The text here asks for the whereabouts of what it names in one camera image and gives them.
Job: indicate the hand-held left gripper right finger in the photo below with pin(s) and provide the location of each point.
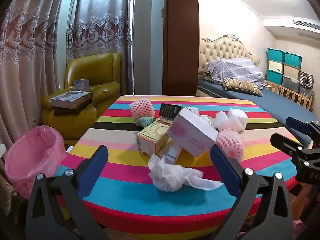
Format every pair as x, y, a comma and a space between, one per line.
222, 165

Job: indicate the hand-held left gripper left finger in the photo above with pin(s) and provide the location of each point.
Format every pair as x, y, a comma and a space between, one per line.
96, 163

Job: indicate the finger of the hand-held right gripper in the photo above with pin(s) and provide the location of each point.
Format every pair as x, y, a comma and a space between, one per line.
287, 143
297, 122

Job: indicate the square white foam block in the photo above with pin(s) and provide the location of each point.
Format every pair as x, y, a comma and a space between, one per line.
237, 116

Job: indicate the bin with pink plastic bag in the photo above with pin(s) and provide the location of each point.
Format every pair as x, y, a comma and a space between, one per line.
27, 160

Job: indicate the pink foam fruit net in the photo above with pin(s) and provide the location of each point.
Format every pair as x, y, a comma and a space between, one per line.
141, 107
230, 143

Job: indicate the black cardboard box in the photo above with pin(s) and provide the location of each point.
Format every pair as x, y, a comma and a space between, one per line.
170, 110

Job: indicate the blue bed mattress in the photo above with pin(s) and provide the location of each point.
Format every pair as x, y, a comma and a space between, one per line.
277, 105

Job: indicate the houndstooth fabric bag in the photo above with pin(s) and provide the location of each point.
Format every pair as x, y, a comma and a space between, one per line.
306, 78

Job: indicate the white and pink box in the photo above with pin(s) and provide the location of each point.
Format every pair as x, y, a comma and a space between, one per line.
192, 132

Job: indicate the crumpled white plastic bag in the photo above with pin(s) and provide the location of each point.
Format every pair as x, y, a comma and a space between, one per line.
203, 118

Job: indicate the stack of plastic storage boxes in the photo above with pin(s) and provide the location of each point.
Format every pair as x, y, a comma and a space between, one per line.
275, 76

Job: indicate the white tube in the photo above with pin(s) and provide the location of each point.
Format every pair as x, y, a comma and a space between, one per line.
172, 153

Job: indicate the crumpled white paper tissue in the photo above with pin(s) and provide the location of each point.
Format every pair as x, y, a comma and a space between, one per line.
170, 176

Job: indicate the yellow cardboard box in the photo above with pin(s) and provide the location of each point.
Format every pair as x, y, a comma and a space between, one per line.
150, 140

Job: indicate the green foam fruit net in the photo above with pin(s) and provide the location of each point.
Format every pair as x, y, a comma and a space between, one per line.
145, 122

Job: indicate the gold striped pillow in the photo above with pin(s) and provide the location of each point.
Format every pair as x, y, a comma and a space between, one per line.
242, 86

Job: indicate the flat printed game box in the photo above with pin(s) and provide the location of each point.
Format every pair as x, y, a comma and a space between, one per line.
68, 98

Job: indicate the small blue picture box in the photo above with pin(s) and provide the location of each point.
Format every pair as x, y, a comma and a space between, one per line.
81, 85

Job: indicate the yellow leather armchair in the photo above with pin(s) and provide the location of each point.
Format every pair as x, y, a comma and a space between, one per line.
100, 70

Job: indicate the ceiling air vent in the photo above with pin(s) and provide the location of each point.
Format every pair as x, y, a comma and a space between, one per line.
306, 25

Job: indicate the beige tufted bed headboard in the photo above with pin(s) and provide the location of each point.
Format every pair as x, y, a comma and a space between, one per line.
225, 47

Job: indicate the lace patterned curtain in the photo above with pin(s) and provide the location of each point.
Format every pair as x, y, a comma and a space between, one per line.
27, 55
100, 17

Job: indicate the brown wooden wardrobe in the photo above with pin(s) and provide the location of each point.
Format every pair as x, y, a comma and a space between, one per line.
181, 42

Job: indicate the wooden crib rail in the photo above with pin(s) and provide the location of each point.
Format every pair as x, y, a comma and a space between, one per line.
292, 95

